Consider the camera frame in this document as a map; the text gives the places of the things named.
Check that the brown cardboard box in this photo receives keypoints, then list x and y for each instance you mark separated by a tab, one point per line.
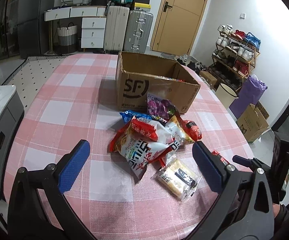
134	90

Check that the white drawer dresser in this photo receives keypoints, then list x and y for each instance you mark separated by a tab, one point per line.
93	33

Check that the clear wrapped cake packet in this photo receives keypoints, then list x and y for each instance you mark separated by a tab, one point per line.
177	177

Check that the white trash bin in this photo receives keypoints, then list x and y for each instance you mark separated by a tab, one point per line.
224	95

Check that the red snack packet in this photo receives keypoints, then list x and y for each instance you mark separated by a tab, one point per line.
194	131

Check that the white grey appliance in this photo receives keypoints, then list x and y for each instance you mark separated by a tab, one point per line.
2	130

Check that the wooden door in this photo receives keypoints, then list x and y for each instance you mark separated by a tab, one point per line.
182	17

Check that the large open cardboard carton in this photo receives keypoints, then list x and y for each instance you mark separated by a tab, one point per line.
252	125

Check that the silver suitcase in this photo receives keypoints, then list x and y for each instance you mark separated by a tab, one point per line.
138	30

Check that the purple bag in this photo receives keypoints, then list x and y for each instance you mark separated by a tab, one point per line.
247	95

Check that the purple snack packet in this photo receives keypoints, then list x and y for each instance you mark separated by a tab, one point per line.
159	105

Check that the small red sachet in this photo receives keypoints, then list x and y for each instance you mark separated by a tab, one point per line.
219	155

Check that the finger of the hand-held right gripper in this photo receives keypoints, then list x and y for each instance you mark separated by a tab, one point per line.
244	160

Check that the cream suitcase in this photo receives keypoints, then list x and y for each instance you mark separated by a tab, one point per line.
115	30

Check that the pile of snack packets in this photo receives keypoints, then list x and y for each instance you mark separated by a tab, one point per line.
170	79

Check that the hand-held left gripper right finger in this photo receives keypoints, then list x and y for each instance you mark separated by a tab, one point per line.
207	167

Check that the blue snack packet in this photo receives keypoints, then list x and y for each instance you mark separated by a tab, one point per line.
132	116

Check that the small brown carton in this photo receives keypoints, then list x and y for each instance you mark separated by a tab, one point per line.
209	78

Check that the pink checkered tablecloth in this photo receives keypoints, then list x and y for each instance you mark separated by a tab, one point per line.
72	92

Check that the person's right forearm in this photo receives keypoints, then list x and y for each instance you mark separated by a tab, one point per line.
287	221

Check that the scattered shoes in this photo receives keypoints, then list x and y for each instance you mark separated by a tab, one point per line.
193	63

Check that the rows of sneakers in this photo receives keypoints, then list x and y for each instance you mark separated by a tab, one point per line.
242	52

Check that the white grey laundry basket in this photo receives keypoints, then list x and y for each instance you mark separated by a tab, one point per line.
67	40

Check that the wooden shoe rack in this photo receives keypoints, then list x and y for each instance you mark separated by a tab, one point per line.
255	55

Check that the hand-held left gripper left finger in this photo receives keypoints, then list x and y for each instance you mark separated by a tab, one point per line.
74	166

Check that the red white noodle snack bag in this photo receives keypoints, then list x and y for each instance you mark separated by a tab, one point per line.
134	152
178	132

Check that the dark grey refrigerator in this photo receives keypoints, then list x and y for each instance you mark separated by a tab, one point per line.
32	17

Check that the white dotted floor mat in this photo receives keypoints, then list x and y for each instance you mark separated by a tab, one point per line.
34	72

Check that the dark glass cabinet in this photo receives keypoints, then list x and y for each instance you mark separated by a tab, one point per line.
7	25

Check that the yellow black shoe box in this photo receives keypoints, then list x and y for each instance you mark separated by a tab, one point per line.
140	6

